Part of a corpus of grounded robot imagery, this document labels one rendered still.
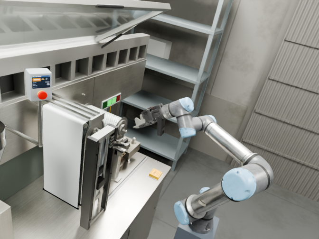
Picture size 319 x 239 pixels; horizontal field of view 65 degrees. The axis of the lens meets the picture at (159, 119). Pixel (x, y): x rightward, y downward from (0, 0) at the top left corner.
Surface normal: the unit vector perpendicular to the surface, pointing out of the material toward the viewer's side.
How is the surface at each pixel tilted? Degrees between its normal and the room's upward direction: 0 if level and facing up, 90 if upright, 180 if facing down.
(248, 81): 90
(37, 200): 0
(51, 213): 0
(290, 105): 90
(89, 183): 90
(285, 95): 90
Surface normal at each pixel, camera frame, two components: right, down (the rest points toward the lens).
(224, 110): -0.40, 0.36
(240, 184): -0.76, 0.04
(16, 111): 0.89, 0.36
